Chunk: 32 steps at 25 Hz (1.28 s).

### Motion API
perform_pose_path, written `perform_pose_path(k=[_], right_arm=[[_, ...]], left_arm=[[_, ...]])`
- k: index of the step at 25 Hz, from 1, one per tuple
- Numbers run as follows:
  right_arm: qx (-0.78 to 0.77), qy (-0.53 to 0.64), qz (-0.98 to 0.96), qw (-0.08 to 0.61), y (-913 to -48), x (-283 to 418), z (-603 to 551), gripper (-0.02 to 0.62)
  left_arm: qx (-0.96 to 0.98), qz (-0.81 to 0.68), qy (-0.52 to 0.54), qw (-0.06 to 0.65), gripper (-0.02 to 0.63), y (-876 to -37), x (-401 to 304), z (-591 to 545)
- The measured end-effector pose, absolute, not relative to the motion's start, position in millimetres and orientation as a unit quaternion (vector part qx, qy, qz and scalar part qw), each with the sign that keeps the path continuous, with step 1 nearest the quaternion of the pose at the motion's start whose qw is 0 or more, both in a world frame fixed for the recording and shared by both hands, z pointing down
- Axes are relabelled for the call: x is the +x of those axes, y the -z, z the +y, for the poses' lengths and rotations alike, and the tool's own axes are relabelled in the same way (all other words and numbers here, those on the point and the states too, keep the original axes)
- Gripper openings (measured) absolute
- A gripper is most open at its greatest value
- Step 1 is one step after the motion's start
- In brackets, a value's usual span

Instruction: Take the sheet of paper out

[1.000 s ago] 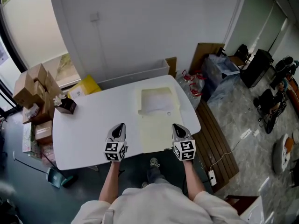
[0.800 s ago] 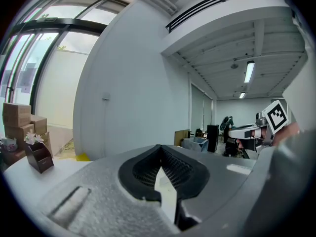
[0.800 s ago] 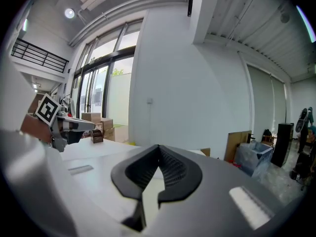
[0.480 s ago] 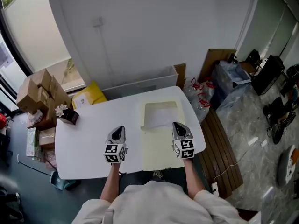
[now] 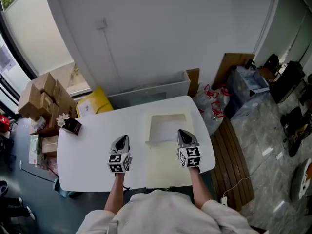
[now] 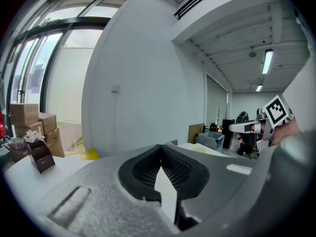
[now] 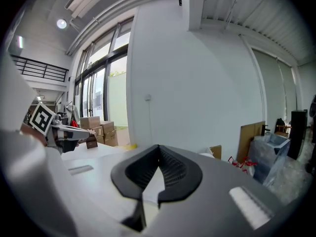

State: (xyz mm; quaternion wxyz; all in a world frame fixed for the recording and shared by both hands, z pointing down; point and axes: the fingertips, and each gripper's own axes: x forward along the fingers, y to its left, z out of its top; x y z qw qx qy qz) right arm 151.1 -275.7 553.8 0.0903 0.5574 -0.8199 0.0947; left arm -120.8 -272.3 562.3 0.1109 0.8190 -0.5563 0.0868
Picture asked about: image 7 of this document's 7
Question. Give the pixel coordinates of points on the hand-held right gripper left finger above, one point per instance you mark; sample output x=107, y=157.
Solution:
x=98, y=181

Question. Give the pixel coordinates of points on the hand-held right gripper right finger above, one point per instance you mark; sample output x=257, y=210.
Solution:
x=209, y=206

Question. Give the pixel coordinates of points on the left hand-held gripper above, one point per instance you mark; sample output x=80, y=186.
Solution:
x=42, y=118

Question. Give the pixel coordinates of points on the person's left forearm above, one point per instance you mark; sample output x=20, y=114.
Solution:
x=30, y=136

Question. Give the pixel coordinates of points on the red bag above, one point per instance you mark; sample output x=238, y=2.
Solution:
x=74, y=123

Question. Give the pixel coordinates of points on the white paper flower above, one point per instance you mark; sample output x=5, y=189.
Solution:
x=91, y=131

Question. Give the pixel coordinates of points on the small brown box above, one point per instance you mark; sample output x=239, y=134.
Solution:
x=91, y=143

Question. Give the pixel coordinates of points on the pile of cardboard boxes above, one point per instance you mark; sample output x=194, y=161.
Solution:
x=108, y=132

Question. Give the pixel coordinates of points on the yellow parcel bag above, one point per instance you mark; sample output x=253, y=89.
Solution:
x=130, y=146

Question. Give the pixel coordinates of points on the bag of plastic bottles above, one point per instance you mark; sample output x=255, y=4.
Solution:
x=243, y=165

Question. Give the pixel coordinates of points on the white panel board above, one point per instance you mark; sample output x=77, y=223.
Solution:
x=206, y=153

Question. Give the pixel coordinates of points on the small cardboard sheet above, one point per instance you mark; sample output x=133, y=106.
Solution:
x=216, y=152

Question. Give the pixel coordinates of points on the black framed glass door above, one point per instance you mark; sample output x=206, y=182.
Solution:
x=118, y=90

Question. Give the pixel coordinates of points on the black metal railing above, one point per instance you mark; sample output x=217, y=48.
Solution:
x=49, y=65

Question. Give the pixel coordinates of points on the plastic-wrapped grey furniture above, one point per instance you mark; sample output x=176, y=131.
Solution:
x=269, y=162

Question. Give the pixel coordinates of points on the large cardboard sheet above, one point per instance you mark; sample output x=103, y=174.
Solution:
x=247, y=139

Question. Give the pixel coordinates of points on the wooden chair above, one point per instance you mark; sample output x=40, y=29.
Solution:
x=284, y=133

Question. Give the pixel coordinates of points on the black backpack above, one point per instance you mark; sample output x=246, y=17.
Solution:
x=279, y=123

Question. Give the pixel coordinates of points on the round ceiling light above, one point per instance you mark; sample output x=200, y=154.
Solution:
x=61, y=23

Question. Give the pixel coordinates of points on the black cabinet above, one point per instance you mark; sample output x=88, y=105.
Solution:
x=297, y=132

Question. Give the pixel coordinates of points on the white ceiling pipes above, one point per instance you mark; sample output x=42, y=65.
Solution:
x=111, y=12

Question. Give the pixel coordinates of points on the grey roller blind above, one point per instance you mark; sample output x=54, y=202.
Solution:
x=271, y=88

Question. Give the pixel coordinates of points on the white wall light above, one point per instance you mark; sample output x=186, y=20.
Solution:
x=21, y=42

